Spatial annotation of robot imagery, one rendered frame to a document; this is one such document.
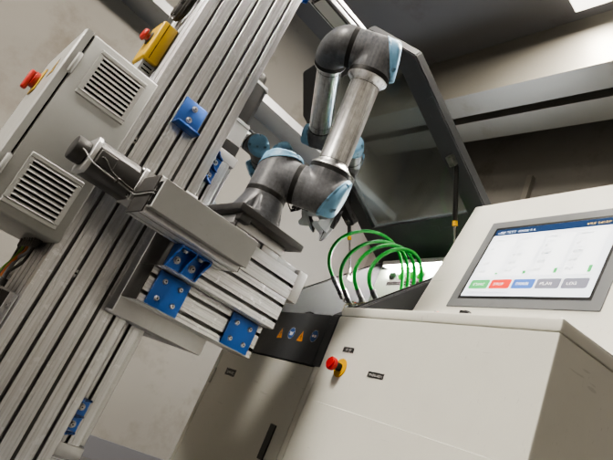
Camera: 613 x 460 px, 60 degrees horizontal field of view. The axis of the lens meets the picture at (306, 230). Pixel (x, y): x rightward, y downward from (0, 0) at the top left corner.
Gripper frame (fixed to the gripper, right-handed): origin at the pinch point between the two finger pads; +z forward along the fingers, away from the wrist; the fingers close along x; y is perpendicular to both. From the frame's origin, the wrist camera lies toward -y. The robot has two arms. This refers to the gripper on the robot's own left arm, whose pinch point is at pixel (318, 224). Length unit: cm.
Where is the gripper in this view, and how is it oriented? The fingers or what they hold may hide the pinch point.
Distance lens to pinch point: 201.9
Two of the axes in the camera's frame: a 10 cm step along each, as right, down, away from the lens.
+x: 4.2, -3.8, -8.2
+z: 3.7, 9.0, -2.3
